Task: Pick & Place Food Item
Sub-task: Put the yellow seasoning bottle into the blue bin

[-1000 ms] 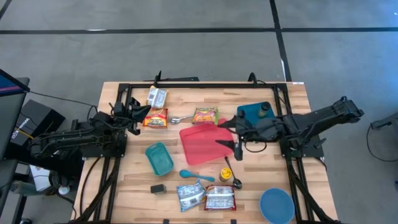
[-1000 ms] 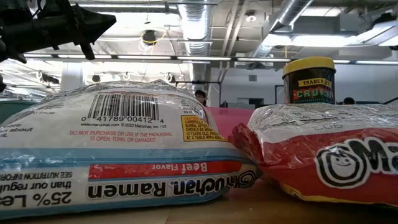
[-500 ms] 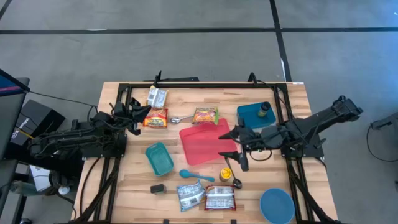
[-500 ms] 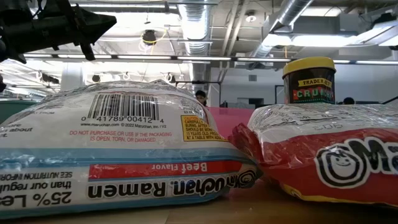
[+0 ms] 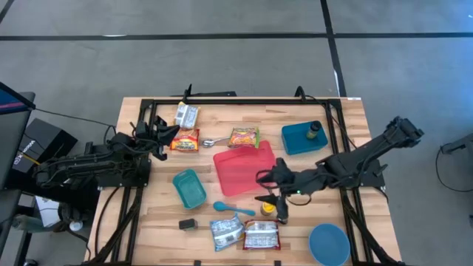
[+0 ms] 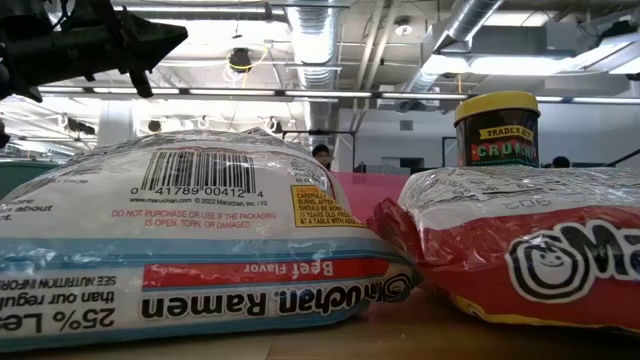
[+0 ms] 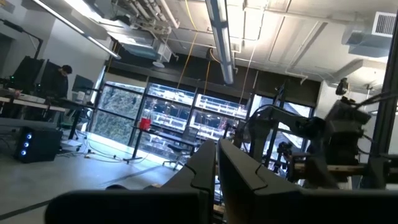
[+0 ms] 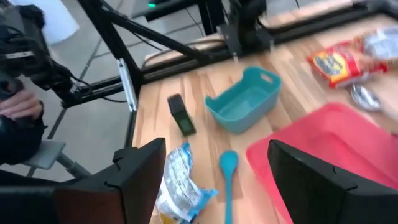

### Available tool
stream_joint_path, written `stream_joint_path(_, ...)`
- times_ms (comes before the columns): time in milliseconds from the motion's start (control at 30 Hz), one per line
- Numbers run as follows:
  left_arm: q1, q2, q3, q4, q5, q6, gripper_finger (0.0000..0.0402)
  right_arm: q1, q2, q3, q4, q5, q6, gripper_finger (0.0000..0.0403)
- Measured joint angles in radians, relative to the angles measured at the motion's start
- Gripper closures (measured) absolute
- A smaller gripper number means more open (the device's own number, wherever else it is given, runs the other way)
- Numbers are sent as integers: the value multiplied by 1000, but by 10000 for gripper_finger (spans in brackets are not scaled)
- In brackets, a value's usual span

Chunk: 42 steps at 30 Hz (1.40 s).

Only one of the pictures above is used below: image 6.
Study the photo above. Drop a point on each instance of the teal rectangular container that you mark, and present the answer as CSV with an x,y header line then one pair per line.
x,y
25,175

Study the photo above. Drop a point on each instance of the red plastic tray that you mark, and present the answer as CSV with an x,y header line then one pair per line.
x,y
370,192

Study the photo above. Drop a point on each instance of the long ceiling light rail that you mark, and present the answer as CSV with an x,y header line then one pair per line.
x,y
325,93

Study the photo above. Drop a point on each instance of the red white ramen packet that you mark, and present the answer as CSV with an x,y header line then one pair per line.
x,y
500,260

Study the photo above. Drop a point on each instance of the yellow-lidded jar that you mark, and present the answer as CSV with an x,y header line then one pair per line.
x,y
497,135

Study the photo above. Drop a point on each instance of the black round ceiling device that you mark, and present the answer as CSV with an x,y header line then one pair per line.
x,y
240,59

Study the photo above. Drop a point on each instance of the silver ventilation duct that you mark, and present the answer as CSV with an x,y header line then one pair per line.
x,y
465,20
315,50

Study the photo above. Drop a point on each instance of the blue white ramen packet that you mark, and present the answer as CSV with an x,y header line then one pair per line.
x,y
200,225

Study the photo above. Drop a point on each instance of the thin black metal rack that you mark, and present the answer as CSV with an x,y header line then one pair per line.
x,y
443,150
320,132

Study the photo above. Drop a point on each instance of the person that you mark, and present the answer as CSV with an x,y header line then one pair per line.
x,y
560,162
321,155

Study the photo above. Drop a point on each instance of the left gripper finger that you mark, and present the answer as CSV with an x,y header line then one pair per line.
x,y
155,50
150,31

